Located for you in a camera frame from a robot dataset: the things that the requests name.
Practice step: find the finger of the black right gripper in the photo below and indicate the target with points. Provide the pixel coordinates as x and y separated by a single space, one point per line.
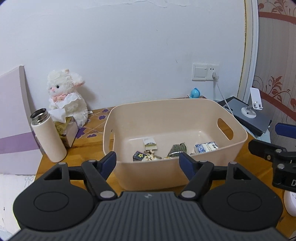
270 152
284 129

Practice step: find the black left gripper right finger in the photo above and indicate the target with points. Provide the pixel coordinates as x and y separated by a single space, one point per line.
199 176

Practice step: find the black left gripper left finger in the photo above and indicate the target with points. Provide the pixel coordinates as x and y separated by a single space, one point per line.
95 175

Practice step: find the blue white porcelain-pattern box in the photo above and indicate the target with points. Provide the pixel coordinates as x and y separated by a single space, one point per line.
205 147

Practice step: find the floral white yellow scrunchie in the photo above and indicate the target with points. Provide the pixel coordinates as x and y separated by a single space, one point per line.
149 155

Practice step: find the white blue small box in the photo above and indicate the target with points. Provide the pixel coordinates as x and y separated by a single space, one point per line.
149 144

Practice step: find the white round device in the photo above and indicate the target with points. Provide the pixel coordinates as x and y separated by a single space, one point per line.
289 199

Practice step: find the grey laptop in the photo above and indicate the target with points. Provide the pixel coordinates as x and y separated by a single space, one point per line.
254 120

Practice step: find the dark green patterned pouch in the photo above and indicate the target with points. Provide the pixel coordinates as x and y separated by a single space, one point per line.
177 149

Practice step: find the white phone stand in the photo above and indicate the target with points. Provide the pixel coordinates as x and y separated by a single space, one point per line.
256 104

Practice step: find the dark box yellow star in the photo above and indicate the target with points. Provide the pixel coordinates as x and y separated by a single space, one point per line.
139 156

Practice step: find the tissue box with tissue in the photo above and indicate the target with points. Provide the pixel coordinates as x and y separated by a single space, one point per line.
64 121

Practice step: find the beige plastic storage bin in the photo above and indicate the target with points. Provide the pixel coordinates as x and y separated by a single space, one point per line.
168 122

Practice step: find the cream thermos bottle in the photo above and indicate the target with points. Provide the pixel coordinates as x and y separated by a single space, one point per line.
47 135

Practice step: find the purple white headboard panel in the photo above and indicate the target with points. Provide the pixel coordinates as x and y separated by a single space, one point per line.
20 152

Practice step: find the white plush lamb toy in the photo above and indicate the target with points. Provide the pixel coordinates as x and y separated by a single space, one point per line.
62 87

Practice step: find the white wall switch socket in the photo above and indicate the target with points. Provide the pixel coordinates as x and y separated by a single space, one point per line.
204 71

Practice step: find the white door frame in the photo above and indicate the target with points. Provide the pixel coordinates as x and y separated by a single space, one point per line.
250 49

